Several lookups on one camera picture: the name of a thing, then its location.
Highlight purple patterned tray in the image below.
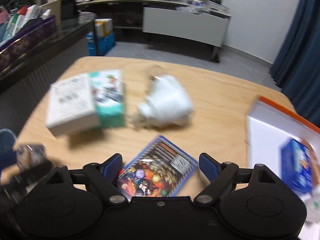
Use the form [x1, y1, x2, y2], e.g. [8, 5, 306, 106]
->
[0, 15, 57, 73]

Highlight yellow and white carton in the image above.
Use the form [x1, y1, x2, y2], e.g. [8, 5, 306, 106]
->
[94, 18, 113, 37]

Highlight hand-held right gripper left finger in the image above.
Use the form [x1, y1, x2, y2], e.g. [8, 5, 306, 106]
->
[44, 153, 128, 204]

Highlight pile of clear plastic packets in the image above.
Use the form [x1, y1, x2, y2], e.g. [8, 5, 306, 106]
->
[176, 0, 229, 15]

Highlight green bandage box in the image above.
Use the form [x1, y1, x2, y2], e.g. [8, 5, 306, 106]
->
[89, 69, 125, 129]

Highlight beige curved cabinet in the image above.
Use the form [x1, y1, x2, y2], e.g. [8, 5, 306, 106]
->
[40, 0, 62, 27]

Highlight dark blue curtain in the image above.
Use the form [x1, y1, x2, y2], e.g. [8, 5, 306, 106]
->
[269, 0, 320, 128]

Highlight orange and white cardboard box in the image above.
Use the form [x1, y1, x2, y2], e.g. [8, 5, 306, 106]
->
[246, 95, 320, 240]

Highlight light blue trash bin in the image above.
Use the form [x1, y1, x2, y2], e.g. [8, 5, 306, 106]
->
[0, 129, 17, 172]

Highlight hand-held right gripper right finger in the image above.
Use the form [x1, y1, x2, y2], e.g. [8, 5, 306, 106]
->
[194, 152, 282, 204]

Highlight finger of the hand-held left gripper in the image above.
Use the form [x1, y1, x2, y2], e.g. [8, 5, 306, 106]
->
[0, 159, 54, 200]

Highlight small white cardboard box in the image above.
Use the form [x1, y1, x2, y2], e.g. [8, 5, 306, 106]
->
[45, 73, 102, 136]

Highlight blue tin box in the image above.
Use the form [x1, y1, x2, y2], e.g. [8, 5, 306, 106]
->
[280, 139, 314, 194]

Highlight white plug-in vaporizer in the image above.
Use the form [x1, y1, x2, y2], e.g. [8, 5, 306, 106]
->
[136, 65, 195, 129]

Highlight long TV console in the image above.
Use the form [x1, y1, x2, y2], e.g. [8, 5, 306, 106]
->
[76, 0, 232, 42]

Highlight pile of medicine boxes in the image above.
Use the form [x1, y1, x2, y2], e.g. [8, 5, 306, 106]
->
[0, 4, 43, 43]

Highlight round dark glass table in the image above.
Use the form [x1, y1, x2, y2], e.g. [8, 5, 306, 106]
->
[0, 19, 97, 130]

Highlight colourful card pack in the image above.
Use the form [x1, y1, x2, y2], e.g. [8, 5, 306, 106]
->
[116, 135, 199, 197]

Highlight blue wrapped packs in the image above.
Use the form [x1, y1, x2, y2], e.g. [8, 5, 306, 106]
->
[86, 31, 117, 57]

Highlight black rectangular panel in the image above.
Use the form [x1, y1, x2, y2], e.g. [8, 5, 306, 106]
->
[61, 0, 78, 20]

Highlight white panel on wheels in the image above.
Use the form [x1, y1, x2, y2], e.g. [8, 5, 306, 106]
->
[142, 6, 230, 63]

